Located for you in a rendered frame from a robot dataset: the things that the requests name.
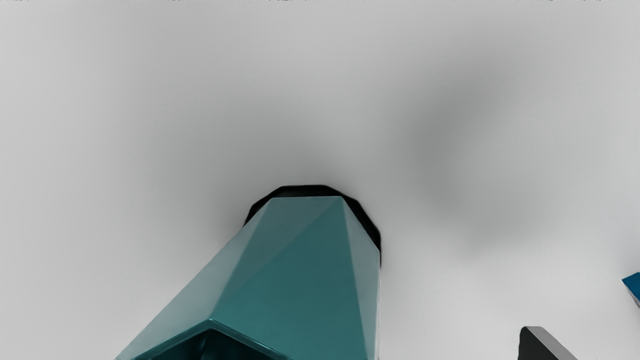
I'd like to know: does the blue block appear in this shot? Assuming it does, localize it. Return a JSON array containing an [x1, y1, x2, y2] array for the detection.
[[621, 272, 640, 308]]

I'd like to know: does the teal faceted mug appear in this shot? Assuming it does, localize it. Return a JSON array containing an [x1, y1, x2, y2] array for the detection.
[[114, 195, 382, 360]]

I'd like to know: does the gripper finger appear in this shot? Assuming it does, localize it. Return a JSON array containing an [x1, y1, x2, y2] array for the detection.
[[518, 326, 579, 360]]

